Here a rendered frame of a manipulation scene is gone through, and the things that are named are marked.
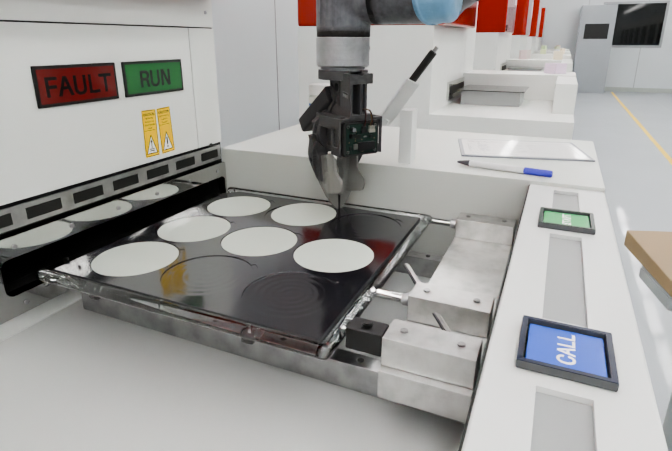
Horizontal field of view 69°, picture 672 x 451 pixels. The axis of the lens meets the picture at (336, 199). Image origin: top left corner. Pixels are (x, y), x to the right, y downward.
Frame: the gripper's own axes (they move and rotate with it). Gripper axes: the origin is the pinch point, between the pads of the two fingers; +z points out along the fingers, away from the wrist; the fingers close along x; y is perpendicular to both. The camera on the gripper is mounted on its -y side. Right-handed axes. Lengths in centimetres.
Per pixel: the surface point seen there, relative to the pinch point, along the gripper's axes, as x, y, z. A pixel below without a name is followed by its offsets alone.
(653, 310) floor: 182, -35, 91
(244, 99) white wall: 78, -275, 16
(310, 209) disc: -4.3, -0.5, 1.2
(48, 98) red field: -37.1, -3.3, -17.4
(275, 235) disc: -13.1, 6.6, 1.3
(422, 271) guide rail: 6.9, 13.8, 8.4
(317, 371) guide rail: -17.1, 26.8, 8.2
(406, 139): 10.6, 3.7, -9.2
